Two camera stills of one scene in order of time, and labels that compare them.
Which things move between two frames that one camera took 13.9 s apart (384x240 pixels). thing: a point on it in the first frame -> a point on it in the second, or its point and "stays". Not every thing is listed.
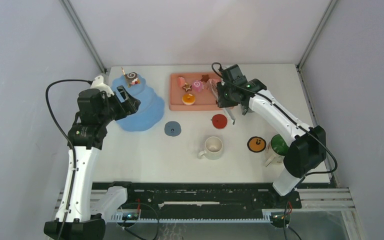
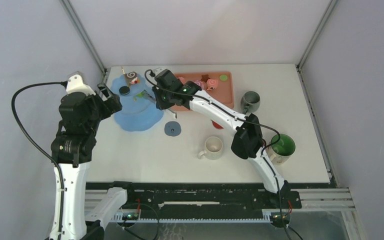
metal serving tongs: x=213 y=84 -> x=146 y=95
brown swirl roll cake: x=131 y=78 stays
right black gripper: x=223 y=102 -> x=162 y=104
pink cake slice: x=181 y=82 stays
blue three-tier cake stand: x=151 y=110 stays
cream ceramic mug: x=213 y=149 stays
